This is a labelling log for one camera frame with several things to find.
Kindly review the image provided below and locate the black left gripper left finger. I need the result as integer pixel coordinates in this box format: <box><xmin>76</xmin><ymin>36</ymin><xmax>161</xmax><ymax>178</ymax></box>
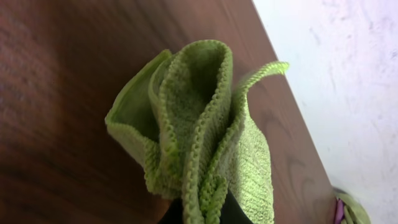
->
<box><xmin>158</xmin><ymin>198</ymin><xmax>183</xmax><ymax>224</ymax></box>

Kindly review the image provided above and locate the green cloth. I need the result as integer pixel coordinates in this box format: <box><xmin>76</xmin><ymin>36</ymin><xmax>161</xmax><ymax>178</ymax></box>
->
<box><xmin>105</xmin><ymin>40</ymin><xmax>289</xmax><ymax>223</ymax></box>

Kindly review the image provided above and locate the yellow-green cloth in pile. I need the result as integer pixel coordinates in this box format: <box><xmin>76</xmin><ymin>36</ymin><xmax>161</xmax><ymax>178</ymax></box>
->
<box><xmin>333</xmin><ymin>187</ymin><xmax>371</xmax><ymax>224</ymax></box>

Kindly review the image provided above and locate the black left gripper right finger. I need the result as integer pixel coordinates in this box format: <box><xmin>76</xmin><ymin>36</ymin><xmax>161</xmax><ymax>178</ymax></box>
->
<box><xmin>220</xmin><ymin>189</ymin><xmax>252</xmax><ymax>224</ymax></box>

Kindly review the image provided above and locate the pink cloth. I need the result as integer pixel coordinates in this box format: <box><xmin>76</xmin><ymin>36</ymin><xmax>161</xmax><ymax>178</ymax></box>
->
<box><xmin>334</xmin><ymin>199</ymin><xmax>345</xmax><ymax>224</ymax></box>

